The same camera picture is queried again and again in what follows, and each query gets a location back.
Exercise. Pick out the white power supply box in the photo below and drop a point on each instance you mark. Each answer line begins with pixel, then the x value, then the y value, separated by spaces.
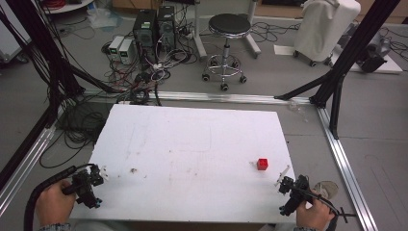
pixel 115 46
pixel 126 51

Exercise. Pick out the white table leg frame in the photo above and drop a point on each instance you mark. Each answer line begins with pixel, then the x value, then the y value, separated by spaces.
pixel 224 32

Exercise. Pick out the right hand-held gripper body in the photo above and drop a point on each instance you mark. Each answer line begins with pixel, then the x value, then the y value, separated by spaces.
pixel 295 194

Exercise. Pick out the red cube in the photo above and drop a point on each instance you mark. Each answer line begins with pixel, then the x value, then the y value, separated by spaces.
pixel 262 164

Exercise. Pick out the black machine on white board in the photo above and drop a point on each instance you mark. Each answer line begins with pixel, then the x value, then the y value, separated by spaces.
pixel 373 54

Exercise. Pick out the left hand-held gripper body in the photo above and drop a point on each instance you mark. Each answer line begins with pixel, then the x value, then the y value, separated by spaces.
pixel 84 189

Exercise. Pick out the person's right hand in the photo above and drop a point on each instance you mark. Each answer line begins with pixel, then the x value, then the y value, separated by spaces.
pixel 312 215

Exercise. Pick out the person's grey shoe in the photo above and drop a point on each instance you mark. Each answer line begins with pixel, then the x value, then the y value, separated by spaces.
pixel 327 189

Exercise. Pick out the black computer tower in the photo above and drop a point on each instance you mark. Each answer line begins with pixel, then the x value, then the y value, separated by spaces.
pixel 166 27
pixel 145 32

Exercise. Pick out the black frame post with braces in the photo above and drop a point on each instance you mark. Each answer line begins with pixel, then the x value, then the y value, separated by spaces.
pixel 352 51

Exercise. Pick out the black round stool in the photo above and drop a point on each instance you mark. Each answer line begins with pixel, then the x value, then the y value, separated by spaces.
pixel 228 29

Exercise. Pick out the white covered cart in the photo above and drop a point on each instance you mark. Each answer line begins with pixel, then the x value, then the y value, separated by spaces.
pixel 324 29

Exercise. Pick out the aluminium floor rail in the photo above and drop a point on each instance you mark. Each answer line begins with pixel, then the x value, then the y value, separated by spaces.
pixel 224 97
pixel 25 160
pixel 346 170

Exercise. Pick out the person's left hand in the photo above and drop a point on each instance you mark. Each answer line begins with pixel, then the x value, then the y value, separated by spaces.
pixel 53 203

